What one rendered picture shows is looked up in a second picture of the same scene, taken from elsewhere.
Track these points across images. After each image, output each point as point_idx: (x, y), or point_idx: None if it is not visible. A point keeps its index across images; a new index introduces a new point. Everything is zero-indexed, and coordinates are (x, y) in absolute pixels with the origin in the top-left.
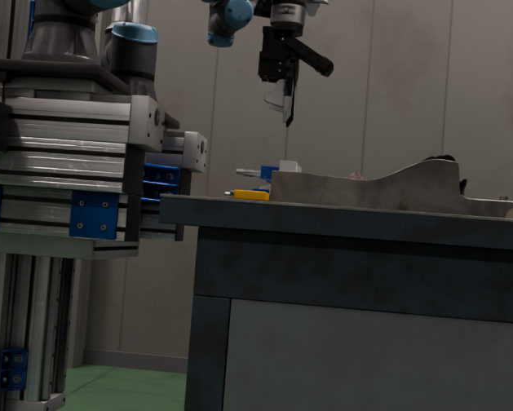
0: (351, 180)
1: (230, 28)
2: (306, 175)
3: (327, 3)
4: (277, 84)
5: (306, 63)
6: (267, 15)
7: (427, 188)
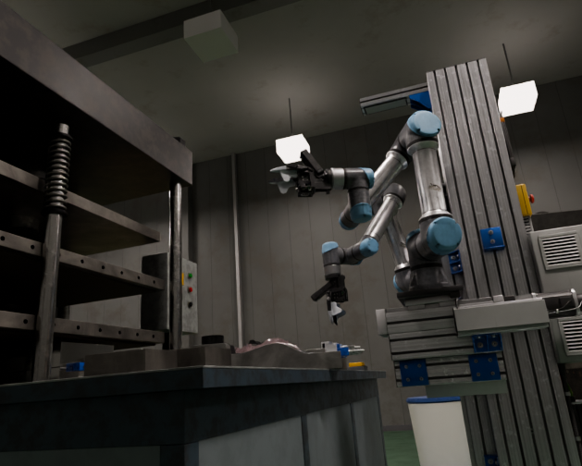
0: None
1: (354, 226)
2: None
3: (270, 183)
4: (339, 306)
5: (323, 292)
6: (319, 190)
7: None
